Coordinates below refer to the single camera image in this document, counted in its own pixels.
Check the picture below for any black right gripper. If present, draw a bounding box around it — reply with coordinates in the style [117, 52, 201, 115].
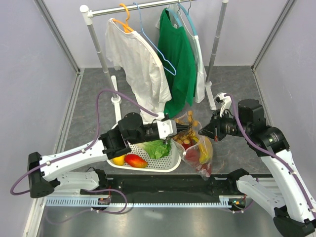
[198, 108, 251, 141]

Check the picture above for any brown longan bunch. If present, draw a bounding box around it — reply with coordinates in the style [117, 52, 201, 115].
[173, 110, 199, 149]

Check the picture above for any yellow banana bunch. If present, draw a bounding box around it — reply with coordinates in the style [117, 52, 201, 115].
[193, 137, 213, 164]

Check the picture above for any clear pink zip bag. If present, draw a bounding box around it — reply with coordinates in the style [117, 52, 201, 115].
[173, 111, 213, 180]

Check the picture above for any red plastic lobster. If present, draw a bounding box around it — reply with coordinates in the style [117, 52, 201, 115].
[182, 146, 213, 180]

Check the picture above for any red yellow mango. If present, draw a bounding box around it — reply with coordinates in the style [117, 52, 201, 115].
[124, 154, 148, 168]

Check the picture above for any yellow lemon fruit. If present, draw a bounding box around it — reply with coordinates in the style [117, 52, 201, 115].
[112, 155, 125, 166]

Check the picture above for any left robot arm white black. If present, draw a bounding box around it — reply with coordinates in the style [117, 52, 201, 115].
[28, 113, 191, 198]

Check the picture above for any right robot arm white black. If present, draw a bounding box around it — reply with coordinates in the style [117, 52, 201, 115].
[198, 93, 316, 237]

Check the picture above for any green lettuce head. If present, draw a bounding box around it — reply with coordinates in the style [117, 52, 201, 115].
[138, 140, 171, 159]

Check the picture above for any white perforated plastic basket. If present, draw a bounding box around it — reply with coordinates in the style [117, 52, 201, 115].
[106, 123, 182, 173]

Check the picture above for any white garment on right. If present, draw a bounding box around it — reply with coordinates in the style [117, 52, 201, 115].
[158, 7, 205, 103]

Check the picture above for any green t-shirt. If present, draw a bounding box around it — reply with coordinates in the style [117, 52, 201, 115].
[158, 8, 196, 117]

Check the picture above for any white t-shirt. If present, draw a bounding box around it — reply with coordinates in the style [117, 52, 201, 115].
[105, 18, 172, 114]

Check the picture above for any orange clothes hanger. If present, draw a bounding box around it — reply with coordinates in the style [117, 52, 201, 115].
[112, 3, 135, 34]

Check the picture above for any teal clothes hanger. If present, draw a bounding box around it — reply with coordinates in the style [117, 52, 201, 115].
[167, 3, 198, 39]

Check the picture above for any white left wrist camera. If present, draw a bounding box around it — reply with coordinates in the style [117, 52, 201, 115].
[156, 112, 178, 140]

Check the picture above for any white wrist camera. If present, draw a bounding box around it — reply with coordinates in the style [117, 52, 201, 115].
[214, 92, 232, 117]
[156, 112, 178, 140]

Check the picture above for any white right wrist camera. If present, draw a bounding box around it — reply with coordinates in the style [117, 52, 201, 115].
[214, 92, 232, 117]

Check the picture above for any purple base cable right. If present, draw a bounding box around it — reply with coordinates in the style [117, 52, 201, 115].
[221, 195, 256, 214]

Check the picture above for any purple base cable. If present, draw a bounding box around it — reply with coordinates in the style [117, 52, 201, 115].
[221, 195, 256, 214]
[45, 189, 128, 224]

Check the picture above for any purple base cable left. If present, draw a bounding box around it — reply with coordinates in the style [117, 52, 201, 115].
[45, 189, 128, 224]

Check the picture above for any light blue wire hanger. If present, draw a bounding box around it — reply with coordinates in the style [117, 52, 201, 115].
[133, 2, 176, 77]

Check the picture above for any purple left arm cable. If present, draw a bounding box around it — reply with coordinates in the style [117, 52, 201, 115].
[10, 89, 163, 196]

